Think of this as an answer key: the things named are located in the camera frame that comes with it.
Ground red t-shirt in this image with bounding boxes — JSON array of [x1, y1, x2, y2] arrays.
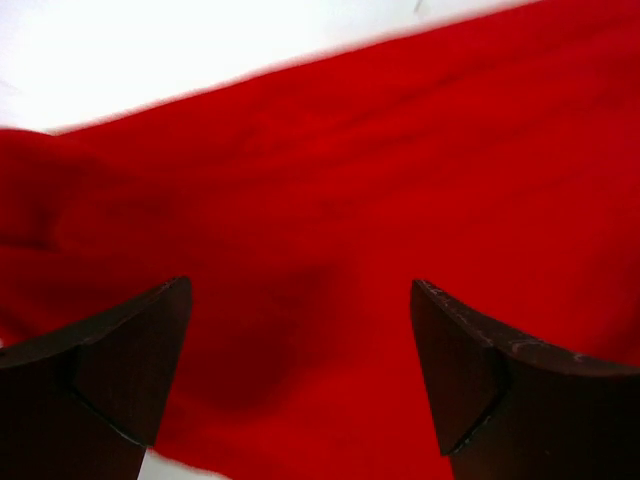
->
[[1, 1, 639, 479]]

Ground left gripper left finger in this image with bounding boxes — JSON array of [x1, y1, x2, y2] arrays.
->
[[1, 277, 192, 480]]

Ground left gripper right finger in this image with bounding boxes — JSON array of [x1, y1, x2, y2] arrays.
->
[[410, 281, 639, 480]]

